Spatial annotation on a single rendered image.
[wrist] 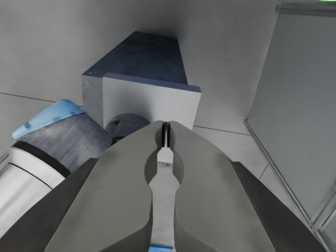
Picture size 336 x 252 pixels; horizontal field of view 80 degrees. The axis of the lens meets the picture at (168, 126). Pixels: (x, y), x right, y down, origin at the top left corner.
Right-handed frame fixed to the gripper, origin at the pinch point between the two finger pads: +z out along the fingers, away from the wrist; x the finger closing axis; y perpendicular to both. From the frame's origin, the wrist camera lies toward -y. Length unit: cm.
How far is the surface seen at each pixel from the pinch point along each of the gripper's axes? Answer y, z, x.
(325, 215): 68, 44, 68
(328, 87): 23, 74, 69
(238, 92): 54, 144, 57
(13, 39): 18, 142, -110
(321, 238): 78, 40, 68
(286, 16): -2, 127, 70
